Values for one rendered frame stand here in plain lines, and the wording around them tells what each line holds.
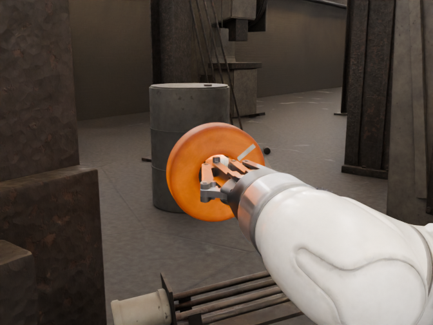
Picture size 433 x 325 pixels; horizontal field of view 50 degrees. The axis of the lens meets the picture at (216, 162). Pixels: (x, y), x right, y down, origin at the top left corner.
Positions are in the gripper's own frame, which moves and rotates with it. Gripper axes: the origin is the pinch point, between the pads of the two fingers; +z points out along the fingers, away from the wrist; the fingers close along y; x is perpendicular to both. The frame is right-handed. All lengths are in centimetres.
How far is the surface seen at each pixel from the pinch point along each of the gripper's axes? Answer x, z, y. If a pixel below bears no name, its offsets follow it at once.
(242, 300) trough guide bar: -23.8, -1.9, 4.3
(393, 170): -60, 159, 166
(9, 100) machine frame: 7.7, 20.4, -30.7
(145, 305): -23.2, 0.1, -11.6
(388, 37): 18, 280, 246
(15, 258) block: -12.5, 1.1, -30.2
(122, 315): -23.9, -0.2, -15.4
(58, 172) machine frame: -6.0, 21.8, -23.8
